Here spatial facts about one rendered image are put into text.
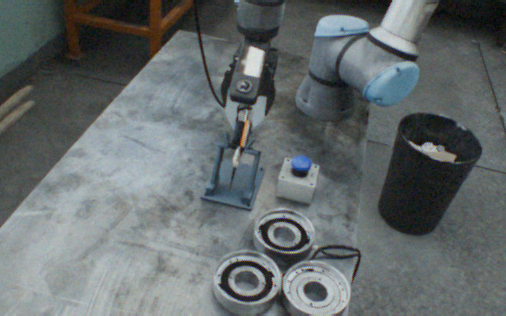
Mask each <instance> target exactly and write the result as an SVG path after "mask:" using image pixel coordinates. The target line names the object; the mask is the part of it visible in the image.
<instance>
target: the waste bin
mask: <svg viewBox="0 0 506 316"><path fill-rule="evenodd" d="M409 141H411V142H413V143H414V144H416V145H418V146H420V147H421V146H422V145H423V144H424V143H426V142H429V143H431V142H432V144H433V147H438V146H442V147H444V151H445V152H446V153H449V154H452V155H455V156H456V158H455V160H454V162H447V161H443V160H439V159H435V158H434V157H431V156H429V155H427V154H425V153H423V152H421V151H419V150H418V148H416V147H415V146H414V145H412V144H411V143H410V142H409ZM392 150H393V153H392V156H391V160H390V164H389V167H388V171H387V174H386V178H385V182H384V185H383V189H382V192H381V196H380V200H379V203H378V208H379V212H380V214H381V216H382V217H383V219H384V220H385V221H386V222H387V223H388V224H390V225H391V226H392V227H394V228H396V229H397V230H399V231H402V232H404V233H407V234H412V235H424V234H428V233H430V232H432V231H434V230H435V228H436V227H437V225H438V224H439V222H440V221H441V219H442V217H443V216H444V214H445V212H446V211H447V209H448V208H449V206H450V204H451V203H452V201H453V200H454V198H455V196H456V195H457V193H458V192H459V190H460V188H461V187H462V185H463V183H464V182H465V181H466V178H467V176H468V175H469V174H470V172H471V171H472V169H473V168H474V166H475V164H476V163H477V162H478V161H479V159H480V158H481V156H482V145H481V143H480V142H479V140H478V138H477V137H476V136H475V135H474V134H473V132H472V131H471V130H469V129H468V128H467V127H465V126H464V125H463V124H461V123H459V122H457V121H456V120H455V119H453V118H450V117H448V116H445V115H441V114H437V113H431V112H415V113H411V114H408V115H406V116H405V117H403V118H402V119H401V121H400V122H399V125H398V131H397V134H396V138H395V141H394V146H393V149H392Z"/></svg>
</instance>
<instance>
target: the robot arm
mask: <svg viewBox="0 0 506 316"><path fill-rule="evenodd" d="M438 2H439V0H392V2H391V4H390V6H389V8H388V10H387V11H388V12H387V14H386V16H385V18H384V20H383V22H382V24H381V26H380V27H379V28H376V29H373V30H372V29H371V30H370V31H369V24H368V23H367V22H366V21H365V20H363V19H360V18H357V17H353V16H346V15H333V16H328V17H325V18H323V19H321V20H320V22H319V24H318V27H317V31H316V33H315V41H314V46H313V51H312V55H311V60H310V65H309V70H308V74H307V76H306V77H305V79H304V81H303V82H302V84H301V86H300V87H299V89H298V91H297V95H296V104H297V106H298V107H299V108H300V109H301V111H302V112H303V113H304V114H306V115H308V116H310V117H312V118H314V119H318V120H322V121H328V122H337V121H344V120H347V119H349V118H350V117H351V116H352V115H353V114H354V111H355V107H356V96H355V90H357V91H358V92H359V94H361V95H362V96H363V97H364V98H365V99H366V100H368V101H371V102H372V103H374V104H375V105H377V106H379V107H389V106H392V105H395V104H397V103H398V102H400V101H402V100H403V99H404V98H405V97H407V96H408V95H409V94H410V91H411V90H412V89H413V88H414V86H415V85H416V83H417V81H418V78H419V68H418V67H417V65H416V64H415V62H416V60H417V58H418V56H419V54H420V53H419V50H418V46H417V43H418V41H419V39H420V36H421V34H422V32H423V30H424V28H426V26H427V24H428V22H429V20H430V19H431V17H432V15H433V13H434V11H435V8H436V6H437V4H438ZM234 4H235V5H239V7H238V8H237V16H236V18H237V25H236V30H237V32H238V33H240V34H241V35H244V36H246V37H245V38H243V41H241V43H240V45H239V46H238V48H237V50H236V51H235V53H234V54H233V61H232V62H230V64H229V65H228V66H229V67H230V68H231V69H230V71H228V70H226V71H225V73H224V79H223V81H222V84H221V95H222V99H223V104H224V107H225V110H226V115H227V117H228V120H229V122H230V124H231V126H232V128H233V130H235V126H236V122H237V120H238V114H239V104H240V103H242V104H247V105H252V107H253V109H254V114H253V116H252V125H251V128H250V131H251V134H255V133H256V132H257V131H258V130H259V129H260V127H261V125H262V124H263V122H264V120H265V118H266V116H267V115H268V112H269V110H270V108H271V106H272V104H273V102H274V99H275V95H276V89H275V87H274V84H275V80H271V78H272V79H274V76H275V74H276V67H277V61H278V55H279V49H277V48H272V47H271V39H273V38H275V37H277V36H278V34H279V28H280V25H281V24H282V19H283V13H284V6H285V0H234ZM368 31H369V33H368V34H367V32H368ZM272 51H275V53H274V52H272ZM272 70H273V71H272ZM259 92H260V93H259Z"/></svg>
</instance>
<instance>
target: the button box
mask: <svg viewBox="0 0 506 316"><path fill-rule="evenodd" d="M291 162H292V160H291V159H286V158H285V159H284V162H283V165H282V169H281V172H280V175H279V178H278V183H277V188H276V193H275V196H278V198H282V199H286V200H291V201H295V202H299V203H303V204H307V205H310V204H311V199H312V195H313V192H314V188H315V184H316V179H317V174H318V169H319V166H317V165H313V164H312V166H311V169H310V170H308V171H304V172H302V173H299V172H298V171H297V170H296V169H294V168H293V167H292V165H291Z"/></svg>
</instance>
